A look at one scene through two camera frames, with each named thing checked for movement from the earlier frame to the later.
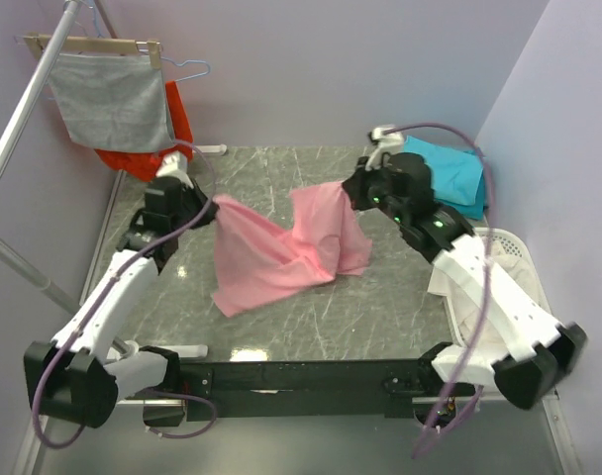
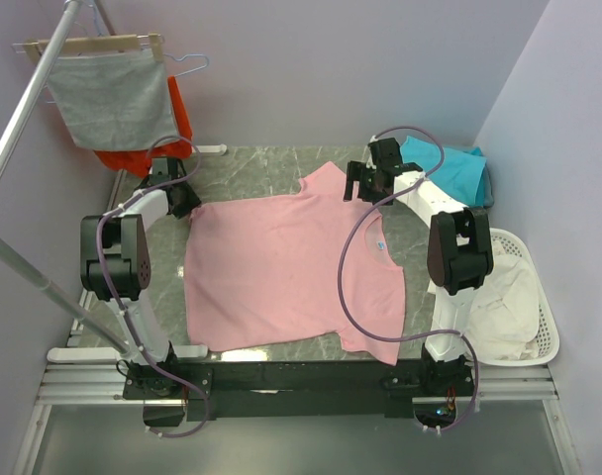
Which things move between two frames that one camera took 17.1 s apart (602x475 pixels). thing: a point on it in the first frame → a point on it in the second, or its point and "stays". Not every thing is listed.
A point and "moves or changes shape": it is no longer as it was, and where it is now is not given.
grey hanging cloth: x=114 y=102 stays
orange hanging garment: x=144 y=164 stays
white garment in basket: x=476 y=324 stays
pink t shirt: x=256 y=258 moves or changes shape
